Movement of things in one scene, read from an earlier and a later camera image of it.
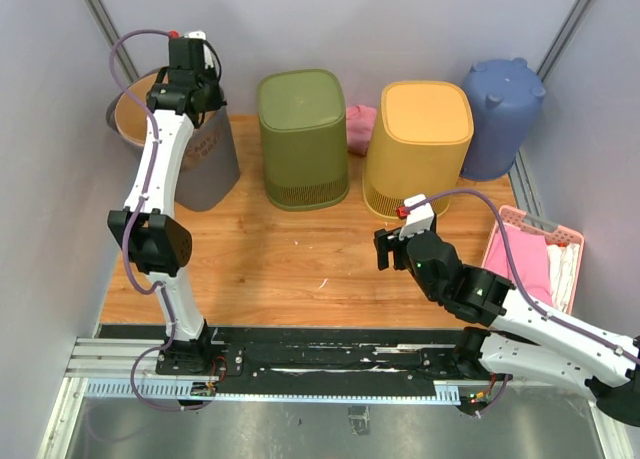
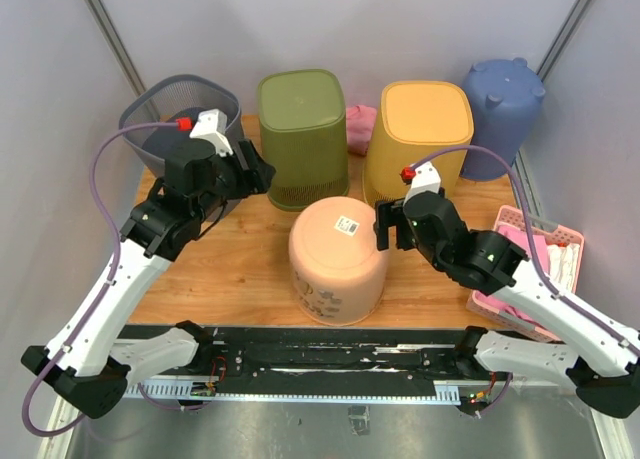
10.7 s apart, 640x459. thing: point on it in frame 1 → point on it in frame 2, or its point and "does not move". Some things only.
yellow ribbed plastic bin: (418, 143) does not move
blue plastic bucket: (506, 101) does not move
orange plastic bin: (131, 114) → (338, 267)
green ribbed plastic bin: (304, 137) does not move
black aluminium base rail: (371, 364) does not move
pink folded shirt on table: (359, 123) does not move
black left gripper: (217, 101) → (254, 180)
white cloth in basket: (563, 264) does not move
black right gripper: (382, 238) → (388, 214)
